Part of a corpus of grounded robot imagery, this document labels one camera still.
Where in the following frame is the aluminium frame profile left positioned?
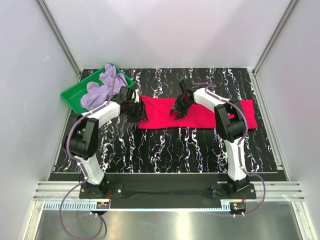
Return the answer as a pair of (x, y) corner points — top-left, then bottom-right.
(35, 0), (82, 79)

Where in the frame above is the grey slotted cable duct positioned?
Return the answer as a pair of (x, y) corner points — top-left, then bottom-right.
(43, 200), (231, 212)

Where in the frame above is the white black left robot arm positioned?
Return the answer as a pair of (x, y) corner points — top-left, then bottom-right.
(62, 86), (148, 198)

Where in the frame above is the aluminium frame profile right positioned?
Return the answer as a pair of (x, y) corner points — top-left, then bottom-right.
(252, 0), (300, 76)

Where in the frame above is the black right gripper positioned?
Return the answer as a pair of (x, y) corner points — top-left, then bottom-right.
(169, 95), (193, 120)

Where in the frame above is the lavender t shirt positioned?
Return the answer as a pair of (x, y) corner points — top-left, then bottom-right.
(80, 63), (128, 111)

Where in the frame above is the aluminium front rail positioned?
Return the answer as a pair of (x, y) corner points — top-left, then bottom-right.
(34, 181), (304, 202)

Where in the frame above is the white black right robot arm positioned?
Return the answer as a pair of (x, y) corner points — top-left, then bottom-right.
(170, 79), (250, 199)

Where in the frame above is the right orange connector box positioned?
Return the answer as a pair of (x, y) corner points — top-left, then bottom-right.
(229, 202), (247, 218)

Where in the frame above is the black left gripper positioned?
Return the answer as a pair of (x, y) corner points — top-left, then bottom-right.
(125, 100), (148, 123)

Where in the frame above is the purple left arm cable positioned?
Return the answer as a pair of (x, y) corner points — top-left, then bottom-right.
(59, 74), (128, 238)

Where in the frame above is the aluminium frame profile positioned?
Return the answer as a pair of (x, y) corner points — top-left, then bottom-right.
(35, 0), (82, 79)
(252, 0), (300, 76)

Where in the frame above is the left small circuit board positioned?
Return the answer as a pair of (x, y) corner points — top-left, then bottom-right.
(96, 201), (110, 210)

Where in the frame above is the green plastic bin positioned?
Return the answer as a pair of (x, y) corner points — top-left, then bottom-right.
(60, 67), (135, 114)

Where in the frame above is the red t shirt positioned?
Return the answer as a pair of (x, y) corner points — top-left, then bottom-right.
(138, 95), (258, 129)

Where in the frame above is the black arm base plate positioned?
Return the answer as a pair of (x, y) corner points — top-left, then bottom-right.
(79, 173), (257, 211)

